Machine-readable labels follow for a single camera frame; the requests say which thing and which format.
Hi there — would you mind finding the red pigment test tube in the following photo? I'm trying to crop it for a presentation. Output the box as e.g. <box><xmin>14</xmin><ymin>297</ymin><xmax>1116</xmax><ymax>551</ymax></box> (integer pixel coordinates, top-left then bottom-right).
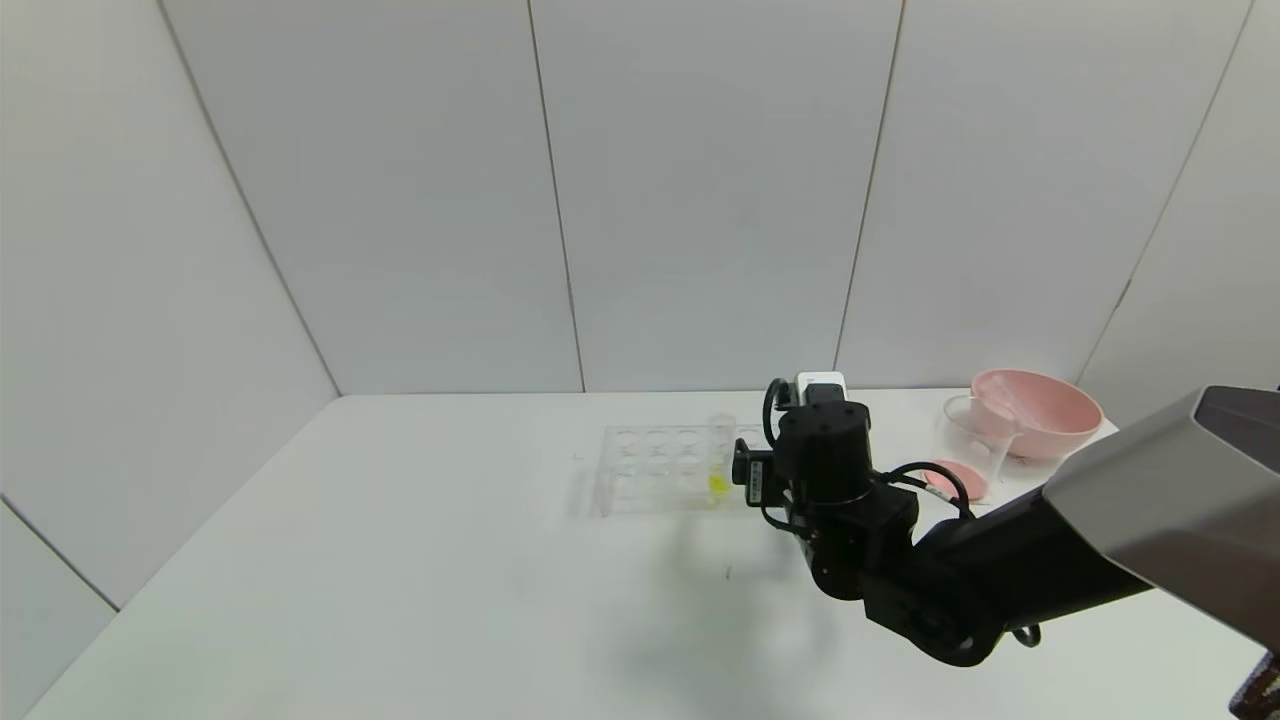
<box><xmin>990</xmin><ymin>376</ymin><xmax>1044</xmax><ymax>427</ymax></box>

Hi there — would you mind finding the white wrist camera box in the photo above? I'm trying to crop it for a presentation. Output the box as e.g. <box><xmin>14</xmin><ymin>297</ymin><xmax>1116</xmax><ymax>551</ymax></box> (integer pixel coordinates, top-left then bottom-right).
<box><xmin>794</xmin><ymin>371</ymin><xmax>849</xmax><ymax>407</ymax></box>

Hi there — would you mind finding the pink plastic bowl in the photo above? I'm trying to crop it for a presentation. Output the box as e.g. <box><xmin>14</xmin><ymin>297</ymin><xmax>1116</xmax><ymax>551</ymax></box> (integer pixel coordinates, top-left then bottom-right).
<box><xmin>971</xmin><ymin>369</ymin><xmax>1105</xmax><ymax>462</ymax></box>

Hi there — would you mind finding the clear plastic test tube rack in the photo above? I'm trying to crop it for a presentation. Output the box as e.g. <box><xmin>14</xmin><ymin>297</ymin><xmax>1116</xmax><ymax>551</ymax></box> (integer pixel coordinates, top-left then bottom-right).
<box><xmin>596</xmin><ymin>422</ymin><xmax>766</xmax><ymax>518</ymax></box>

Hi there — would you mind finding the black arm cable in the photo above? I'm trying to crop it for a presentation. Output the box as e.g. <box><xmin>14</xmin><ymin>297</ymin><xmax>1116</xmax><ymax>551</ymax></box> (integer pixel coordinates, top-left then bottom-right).
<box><xmin>884</xmin><ymin>461</ymin><xmax>973</xmax><ymax>522</ymax></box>

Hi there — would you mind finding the black camera cable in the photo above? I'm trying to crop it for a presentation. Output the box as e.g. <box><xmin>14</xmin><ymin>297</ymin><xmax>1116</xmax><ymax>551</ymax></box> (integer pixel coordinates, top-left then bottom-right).
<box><xmin>762</xmin><ymin>377</ymin><xmax>793</xmax><ymax>447</ymax></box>

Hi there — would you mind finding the clear plastic measuring beaker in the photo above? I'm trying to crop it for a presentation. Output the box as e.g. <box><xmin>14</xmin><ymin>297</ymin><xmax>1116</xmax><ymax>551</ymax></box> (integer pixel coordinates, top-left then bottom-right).
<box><xmin>924</xmin><ymin>394</ymin><xmax>1022</xmax><ymax>504</ymax></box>

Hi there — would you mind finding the yellow pigment test tube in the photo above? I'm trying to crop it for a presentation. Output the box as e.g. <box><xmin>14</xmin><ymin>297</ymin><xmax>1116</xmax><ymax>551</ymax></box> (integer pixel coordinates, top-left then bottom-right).
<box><xmin>706</xmin><ymin>413</ymin><xmax>739</xmax><ymax>507</ymax></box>

